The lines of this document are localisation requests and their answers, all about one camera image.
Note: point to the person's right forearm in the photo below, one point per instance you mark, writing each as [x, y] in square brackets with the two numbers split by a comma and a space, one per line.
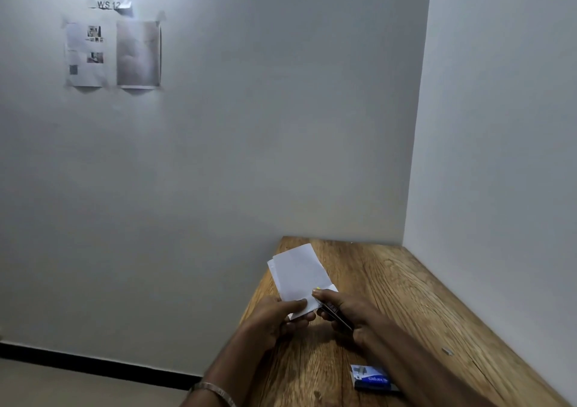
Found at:
[419, 366]

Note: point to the person's right hand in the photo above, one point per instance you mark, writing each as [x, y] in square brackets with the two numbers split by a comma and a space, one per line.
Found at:
[360, 319]

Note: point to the grey printed sheet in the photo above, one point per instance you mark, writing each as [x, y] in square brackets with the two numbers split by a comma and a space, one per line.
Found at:
[137, 53]

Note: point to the black stapler with yellow tip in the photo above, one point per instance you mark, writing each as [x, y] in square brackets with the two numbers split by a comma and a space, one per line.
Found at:
[339, 319]

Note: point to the person's left thumb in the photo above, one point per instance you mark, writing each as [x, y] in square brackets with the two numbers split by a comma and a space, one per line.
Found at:
[296, 305]

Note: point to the printed sheet with photos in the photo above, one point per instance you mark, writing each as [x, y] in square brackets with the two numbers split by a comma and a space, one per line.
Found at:
[86, 55]

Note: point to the person's right thumb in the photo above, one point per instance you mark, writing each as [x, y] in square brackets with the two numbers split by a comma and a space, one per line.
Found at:
[328, 317]

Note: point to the black skirting board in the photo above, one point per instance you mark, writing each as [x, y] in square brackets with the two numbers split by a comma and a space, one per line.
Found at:
[90, 365]

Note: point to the blue staple box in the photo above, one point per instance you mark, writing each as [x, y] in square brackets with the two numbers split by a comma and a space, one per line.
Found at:
[372, 378]

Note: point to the person's left hand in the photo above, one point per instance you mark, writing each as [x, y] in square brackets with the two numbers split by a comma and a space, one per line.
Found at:
[266, 321]

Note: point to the white paper sheets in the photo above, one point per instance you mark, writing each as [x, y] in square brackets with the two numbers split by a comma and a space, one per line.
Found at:
[300, 271]

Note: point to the small white paper label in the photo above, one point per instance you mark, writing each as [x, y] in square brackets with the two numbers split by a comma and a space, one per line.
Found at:
[108, 4]

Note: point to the person's left forearm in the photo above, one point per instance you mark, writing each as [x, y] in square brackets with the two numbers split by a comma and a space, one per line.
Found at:
[221, 375]

